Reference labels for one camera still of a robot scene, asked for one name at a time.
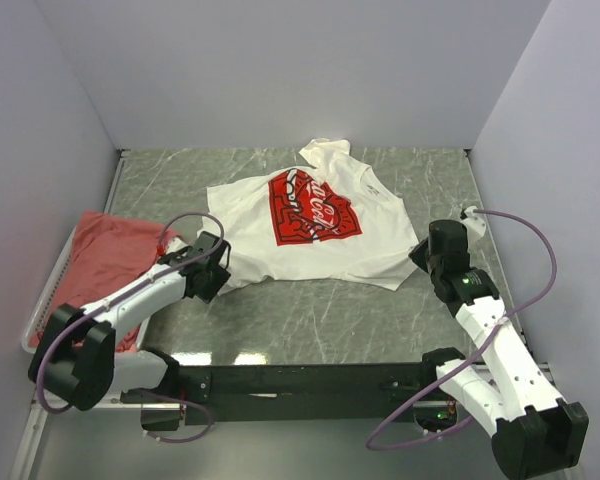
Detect white t-shirt red print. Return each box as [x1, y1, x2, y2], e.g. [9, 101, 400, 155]
[203, 139, 419, 293]

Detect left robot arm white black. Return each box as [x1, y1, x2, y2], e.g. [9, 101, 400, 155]
[28, 231, 231, 414]

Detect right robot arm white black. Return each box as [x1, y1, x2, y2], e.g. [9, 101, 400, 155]
[409, 214, 589, 479]

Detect white plastic tray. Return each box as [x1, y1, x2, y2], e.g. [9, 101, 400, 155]
[18, 227, 151, 357]

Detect red t-shirt in tray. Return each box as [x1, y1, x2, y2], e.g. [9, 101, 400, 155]
[29, 209, 184, 354]

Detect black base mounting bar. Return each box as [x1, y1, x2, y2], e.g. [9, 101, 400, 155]
[119, 363, 461, 436]

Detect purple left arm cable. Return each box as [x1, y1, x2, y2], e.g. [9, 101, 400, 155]
[35, 212, 226, 445]

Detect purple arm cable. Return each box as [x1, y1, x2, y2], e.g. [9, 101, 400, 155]
[35, 212, 226, 445]
[365, 209, 559, 451]

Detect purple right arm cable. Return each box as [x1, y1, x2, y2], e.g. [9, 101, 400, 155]
[365, 209, 559, 451]

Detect aluminium frame rail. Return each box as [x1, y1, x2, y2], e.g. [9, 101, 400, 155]
[9, 364, 581, 480]

